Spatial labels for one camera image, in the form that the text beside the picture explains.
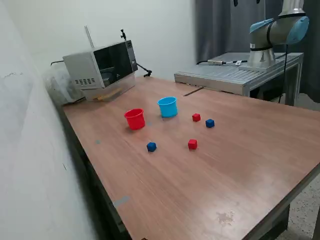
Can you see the red foam cube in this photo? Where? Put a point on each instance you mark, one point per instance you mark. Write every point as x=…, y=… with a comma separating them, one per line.
x=192, y=144
x=196, y=117

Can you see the blue foam cube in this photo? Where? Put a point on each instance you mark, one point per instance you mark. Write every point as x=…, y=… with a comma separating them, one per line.
x=151, y=147
x=210, y=123

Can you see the silver blue UR5e robot arm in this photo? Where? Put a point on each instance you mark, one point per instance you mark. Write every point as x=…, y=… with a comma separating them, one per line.
x=275, y=32

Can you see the blue plastic bin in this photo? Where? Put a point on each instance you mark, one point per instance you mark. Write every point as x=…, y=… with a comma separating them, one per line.
x=168, y=110

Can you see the red plastic bin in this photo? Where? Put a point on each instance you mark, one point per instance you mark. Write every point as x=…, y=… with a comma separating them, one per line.
x=135, y=122

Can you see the dark grey curtain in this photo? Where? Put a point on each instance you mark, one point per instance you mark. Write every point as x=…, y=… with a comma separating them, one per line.
x=220, y=30

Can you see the grey metal robot stand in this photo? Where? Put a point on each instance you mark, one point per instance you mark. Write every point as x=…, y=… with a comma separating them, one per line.
x=225, y=75

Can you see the flat metal strip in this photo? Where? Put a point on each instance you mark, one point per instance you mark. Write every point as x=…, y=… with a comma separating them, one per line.
x=192, y=92

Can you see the thin white rod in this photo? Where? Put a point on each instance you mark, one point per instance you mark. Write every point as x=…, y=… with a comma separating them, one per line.
x=89, y=37

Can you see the light wooden stick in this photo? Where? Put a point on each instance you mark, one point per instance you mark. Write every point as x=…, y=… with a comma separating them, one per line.
x=107, y=95

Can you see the silver microwave oven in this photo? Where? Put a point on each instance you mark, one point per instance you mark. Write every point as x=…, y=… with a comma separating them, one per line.
x=82, y=67

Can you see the clear plastic bag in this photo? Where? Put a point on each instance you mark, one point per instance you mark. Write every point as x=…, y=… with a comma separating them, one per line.
x=56, y=85

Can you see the long grey tape strip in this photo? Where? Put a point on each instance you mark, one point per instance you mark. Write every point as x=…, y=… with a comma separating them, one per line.
x=121, y=201

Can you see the black ball head mount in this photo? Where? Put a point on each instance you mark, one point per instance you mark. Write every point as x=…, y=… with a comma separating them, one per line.
x=122, y=35

